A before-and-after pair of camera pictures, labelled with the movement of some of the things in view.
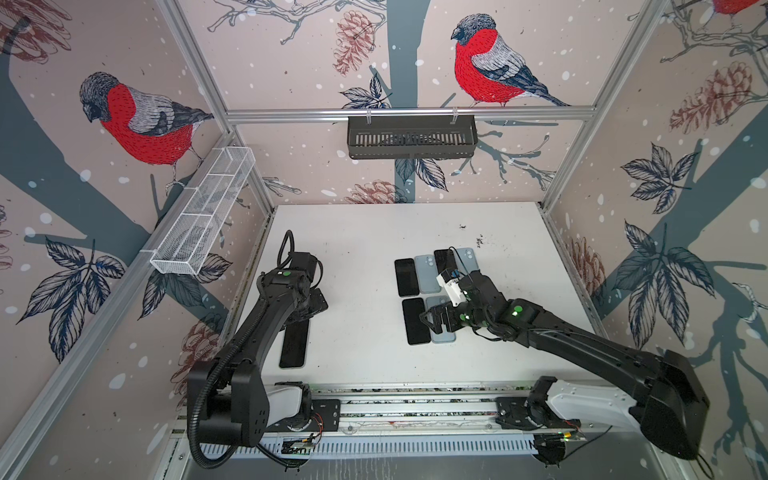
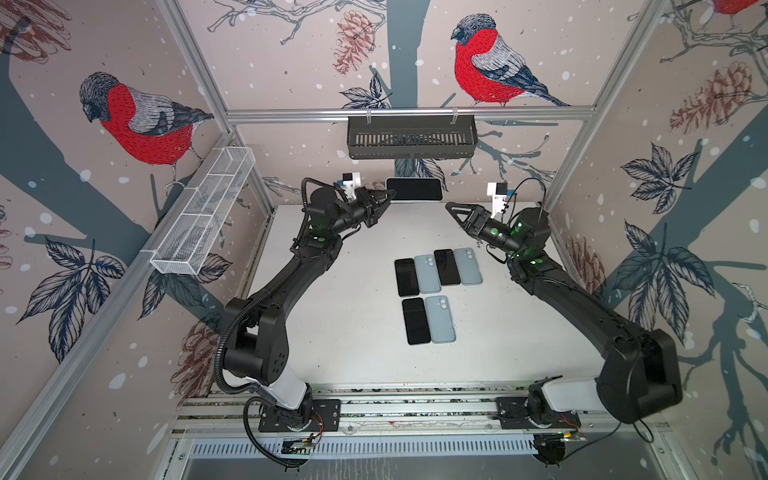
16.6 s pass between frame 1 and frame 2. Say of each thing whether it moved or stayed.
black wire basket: stayed
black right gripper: moved
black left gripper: moved
